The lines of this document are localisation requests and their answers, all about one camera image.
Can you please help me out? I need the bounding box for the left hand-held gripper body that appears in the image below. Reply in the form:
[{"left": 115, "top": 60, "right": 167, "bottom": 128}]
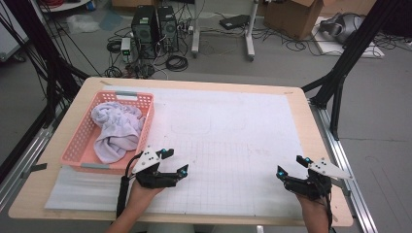
[{"left": 130, "top": 145, "right": 179, "bottom": 190}]

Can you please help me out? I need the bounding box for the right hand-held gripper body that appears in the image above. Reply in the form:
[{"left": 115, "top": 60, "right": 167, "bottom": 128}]
[{"left": 284, "top": 157, "right": 354, "bottom": 200}]

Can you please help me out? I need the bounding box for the lilac printed towel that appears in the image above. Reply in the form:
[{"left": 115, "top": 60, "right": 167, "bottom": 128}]
[{"left": 90, "top": 101, "right": 147, "bottom": 165}]

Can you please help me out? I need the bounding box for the pink plastic basket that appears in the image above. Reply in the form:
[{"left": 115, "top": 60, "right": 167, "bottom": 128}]
[{"left": 58, "top": 90, "right": 155, "bottom": 176}]

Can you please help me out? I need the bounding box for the person's right hand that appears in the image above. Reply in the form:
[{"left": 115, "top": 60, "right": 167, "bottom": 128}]
[{"left": 295, "top": 193, "right": 331, "bottom": 216}]

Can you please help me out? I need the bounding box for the person's left hand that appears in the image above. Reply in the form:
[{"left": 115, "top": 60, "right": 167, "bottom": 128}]
[{"left": 127, "top": 182, "right": 165, "bottom": 212}]

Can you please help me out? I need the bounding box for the wooden table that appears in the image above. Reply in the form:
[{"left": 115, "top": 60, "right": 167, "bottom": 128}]
[{"left": 8, "top": 76, "right": 354, "bottom": 227}]

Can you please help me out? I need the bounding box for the white grid mat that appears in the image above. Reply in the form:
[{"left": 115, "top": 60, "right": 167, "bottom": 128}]
[{"left": 101, "top": 84, "right": 313, "bottom": 218}]

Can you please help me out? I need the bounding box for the small white device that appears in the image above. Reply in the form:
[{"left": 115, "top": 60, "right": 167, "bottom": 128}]
[{"left": 120, "top": 37, "right": 132, "bottom": 63}]

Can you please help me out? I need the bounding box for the white flat board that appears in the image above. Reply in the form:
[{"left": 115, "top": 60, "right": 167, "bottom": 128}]
[{"left": 311, "top": 16, "right": 386, "bottom": 59}]

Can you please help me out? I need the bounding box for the black computer tower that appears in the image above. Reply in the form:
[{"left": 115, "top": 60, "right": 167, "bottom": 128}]
[
  {"left": 130, "top": 5, "right": 159, "bottom": 60},
  {"left": 156, "top": 5, "right": 180, "bottom": 53}
]

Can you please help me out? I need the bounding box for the grey rounded device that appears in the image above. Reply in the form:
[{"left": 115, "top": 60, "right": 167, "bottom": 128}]
[{"left": 319, "top": 12, "right": 365, "bottom": 45}]

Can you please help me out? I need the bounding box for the cardboard box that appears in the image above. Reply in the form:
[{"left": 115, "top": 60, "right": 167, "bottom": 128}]
[{"left": 263, "top": 0, "right": 325, "bottom": 41}]

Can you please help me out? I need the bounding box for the blue plastic sheet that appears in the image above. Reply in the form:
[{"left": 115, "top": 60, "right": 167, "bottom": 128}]
[{"left": 99, "top": 12, "right": 124, "bottom": 32}]

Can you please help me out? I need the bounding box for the black flat box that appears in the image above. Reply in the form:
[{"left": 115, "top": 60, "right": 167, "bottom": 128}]
[{"left": 219, "top": 14, "right": 251, "bottom": 31}]

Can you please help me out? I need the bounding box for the clear plastic bag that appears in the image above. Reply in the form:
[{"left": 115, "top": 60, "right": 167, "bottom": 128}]
[{"left": 66, "top": 13, "right": 101, "bottom": 35}]

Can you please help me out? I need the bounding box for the round white table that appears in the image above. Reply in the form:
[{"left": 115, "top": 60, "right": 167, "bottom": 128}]
[{"left": 38, "top": 0, "right": 91, "bottom": 14}]

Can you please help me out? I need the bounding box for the white cabinet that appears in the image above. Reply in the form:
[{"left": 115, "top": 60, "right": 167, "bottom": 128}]
[{"left": 0, "top": 0, "right": 30, "bottom": 62}]

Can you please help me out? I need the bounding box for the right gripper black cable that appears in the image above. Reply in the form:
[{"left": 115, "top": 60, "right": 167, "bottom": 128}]
[{"left": 319, "top": 180, "right": 335, "bottom": 233}]

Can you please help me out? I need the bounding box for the grey metal bracket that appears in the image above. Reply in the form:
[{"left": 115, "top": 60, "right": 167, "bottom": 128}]
[
  {"left": 20, "top": 162, "right": 49, "bottom": 180},
  {"left": 327, "top": 176, "right": 352, "bottom": 197}
]

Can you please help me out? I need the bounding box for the aluminium rail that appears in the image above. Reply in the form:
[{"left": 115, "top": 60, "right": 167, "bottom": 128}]
[
  {"left": 309, "top": 100, "right": 379, "bottom": 233},
  {"left": 0, "top": 106, "right": 71, "bottom": 212}
]

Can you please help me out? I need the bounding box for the coiled black cable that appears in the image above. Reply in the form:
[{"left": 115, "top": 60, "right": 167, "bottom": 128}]
[{"left": 165, "top": 54, "right": 189, "bottom": 73}]

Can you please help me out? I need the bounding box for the black metal frame stand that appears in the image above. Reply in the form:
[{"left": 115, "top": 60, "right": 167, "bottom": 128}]
[
  {"left": 300, "top": 0, "right": 406, "bottom": 141},
  {"left": 0, "top": 0, "right": 91, "bottom": 183}
]

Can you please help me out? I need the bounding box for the white stand frame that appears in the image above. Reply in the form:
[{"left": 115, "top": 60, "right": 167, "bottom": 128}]
[{"left": 190, "top": 0, "right": 260, "bottom": 62}]

